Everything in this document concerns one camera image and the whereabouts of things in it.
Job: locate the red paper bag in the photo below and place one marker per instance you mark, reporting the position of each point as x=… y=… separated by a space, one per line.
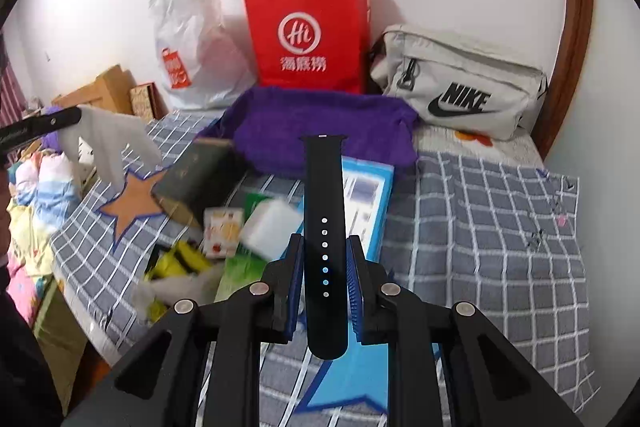
x=305 y=7

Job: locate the yellow utility knife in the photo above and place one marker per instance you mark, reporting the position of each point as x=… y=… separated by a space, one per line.
x=180 y=259

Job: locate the black box with gold end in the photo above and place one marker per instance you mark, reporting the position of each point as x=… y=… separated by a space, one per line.
x=195 y=182

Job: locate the blue tissue pack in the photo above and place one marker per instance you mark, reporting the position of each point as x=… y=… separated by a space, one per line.
x=370 y=197

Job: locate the white cloth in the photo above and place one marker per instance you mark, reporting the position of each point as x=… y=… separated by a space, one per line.
x=170 y=291

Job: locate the striped curtain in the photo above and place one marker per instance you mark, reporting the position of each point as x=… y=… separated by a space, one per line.
x=10 y=92

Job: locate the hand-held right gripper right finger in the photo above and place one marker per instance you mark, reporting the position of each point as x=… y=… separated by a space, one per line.
x=356 y=292

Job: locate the colourful bedding pile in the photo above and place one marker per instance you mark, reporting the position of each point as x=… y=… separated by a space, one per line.
x=45 y=182

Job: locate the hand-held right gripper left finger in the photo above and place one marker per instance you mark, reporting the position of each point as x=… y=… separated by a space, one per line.
x=295 y=287

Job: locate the olive bed side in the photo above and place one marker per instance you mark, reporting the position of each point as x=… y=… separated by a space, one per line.
x=65 y=342

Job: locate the small white tissue packet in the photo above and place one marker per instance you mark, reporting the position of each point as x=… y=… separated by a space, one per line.
x=272 y=227

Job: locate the person's dark clothing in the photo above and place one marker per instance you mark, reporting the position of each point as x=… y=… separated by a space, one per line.
x=20 y=357

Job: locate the grey sling bag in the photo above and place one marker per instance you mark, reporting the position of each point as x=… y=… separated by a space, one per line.
x=450 y=72

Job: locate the wooden door frame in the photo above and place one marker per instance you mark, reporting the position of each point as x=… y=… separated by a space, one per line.
x=575 y=32

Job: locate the patterned brown box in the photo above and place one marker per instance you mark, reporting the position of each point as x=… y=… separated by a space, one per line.
x=145 y=99

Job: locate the green wipes packet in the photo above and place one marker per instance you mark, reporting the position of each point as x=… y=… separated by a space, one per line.
x=240 y=277

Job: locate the grey checked bed sheet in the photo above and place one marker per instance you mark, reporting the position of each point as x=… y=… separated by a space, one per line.
x=475 y=232

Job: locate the white plastic bag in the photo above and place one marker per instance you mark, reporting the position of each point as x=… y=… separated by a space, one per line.
x=200 y=32

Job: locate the small printed white box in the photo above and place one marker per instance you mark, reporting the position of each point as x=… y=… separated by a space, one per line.
x=222 y=229

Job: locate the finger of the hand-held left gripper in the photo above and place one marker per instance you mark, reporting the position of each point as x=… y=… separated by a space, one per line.
x=55 y=119

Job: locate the purple plush toy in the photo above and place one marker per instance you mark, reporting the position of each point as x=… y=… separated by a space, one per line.
x=52 y=141

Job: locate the purple towel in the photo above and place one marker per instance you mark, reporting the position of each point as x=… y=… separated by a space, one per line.
x=310 y=117

